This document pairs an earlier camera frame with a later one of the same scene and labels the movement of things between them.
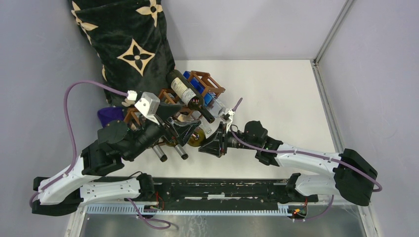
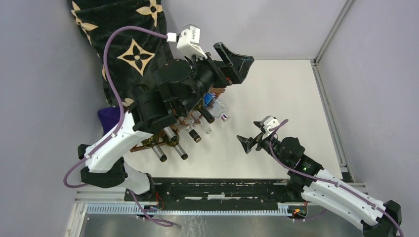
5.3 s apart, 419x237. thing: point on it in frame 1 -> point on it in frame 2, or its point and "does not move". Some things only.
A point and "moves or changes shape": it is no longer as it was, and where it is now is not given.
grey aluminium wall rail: x=314 y=62 does not move
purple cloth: x=108 y=114 does not move
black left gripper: x=184 y=129 -> x=238 y=65
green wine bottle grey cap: x=197 y=137 moves or changes shape
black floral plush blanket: x=130 y=38 does not move
